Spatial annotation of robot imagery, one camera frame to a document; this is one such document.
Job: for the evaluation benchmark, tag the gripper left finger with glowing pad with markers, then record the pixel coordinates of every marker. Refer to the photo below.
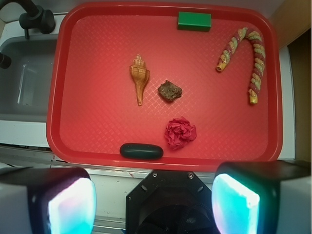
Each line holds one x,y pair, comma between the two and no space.
46,201

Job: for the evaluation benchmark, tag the red plastic tray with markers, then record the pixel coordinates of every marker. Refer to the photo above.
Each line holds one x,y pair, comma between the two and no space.
230,78

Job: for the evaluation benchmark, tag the brown spiral seashell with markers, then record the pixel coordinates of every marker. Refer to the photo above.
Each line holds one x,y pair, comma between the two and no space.
140,76

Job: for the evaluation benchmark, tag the crumpled red paper ball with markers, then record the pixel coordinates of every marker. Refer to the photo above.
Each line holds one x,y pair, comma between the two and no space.
179,132

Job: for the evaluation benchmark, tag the black faucet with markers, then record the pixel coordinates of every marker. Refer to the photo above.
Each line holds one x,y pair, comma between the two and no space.
35,17

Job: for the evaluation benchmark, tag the brown rough rock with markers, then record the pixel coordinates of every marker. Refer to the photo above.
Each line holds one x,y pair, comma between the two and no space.
169,91

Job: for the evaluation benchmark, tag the dark green oval case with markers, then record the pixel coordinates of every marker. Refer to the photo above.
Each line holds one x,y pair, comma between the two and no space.
141,151

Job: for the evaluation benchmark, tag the green rectangular block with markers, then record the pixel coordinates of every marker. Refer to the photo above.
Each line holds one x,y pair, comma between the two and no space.
194,21

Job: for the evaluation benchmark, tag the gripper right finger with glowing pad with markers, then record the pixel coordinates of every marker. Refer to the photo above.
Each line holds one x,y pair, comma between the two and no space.
263,197

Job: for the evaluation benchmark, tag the grey sink basin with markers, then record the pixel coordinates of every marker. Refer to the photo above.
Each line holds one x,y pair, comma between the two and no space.
25,85

